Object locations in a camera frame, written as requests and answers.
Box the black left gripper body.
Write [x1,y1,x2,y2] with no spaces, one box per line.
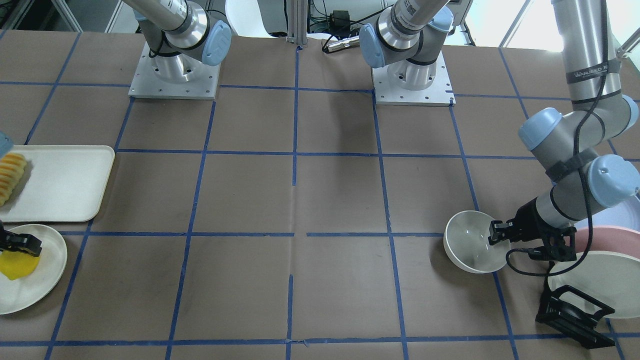
[512,198,578,262]

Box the yellow lemon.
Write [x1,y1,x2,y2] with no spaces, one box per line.
[0,250,41,281]

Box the white bowl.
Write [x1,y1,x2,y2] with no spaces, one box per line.
[443,210,511,274]

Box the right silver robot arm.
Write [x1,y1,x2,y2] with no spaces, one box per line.
[1,0,232,258]

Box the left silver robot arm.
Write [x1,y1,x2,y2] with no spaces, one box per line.
[359,0,639,262]

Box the pink plate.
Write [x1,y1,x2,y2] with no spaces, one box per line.
[590,225,640,259]

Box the white round plate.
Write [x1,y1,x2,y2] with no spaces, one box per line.
[0,224,67,315]

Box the cream plate in rack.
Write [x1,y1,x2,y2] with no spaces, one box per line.
[547,250,640,319]

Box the blue plate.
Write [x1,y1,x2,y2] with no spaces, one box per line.
[592,196,640,231]

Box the white rectangular tray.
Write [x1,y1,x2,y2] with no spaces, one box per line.
[0,145,115,223]

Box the black plate rack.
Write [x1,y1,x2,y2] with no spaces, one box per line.
[535,284,615,350]

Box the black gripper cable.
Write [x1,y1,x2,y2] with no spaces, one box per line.
[505,0,613,277]

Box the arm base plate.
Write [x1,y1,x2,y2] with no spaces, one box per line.
[128,43,221,100]
[371,52,457,107]

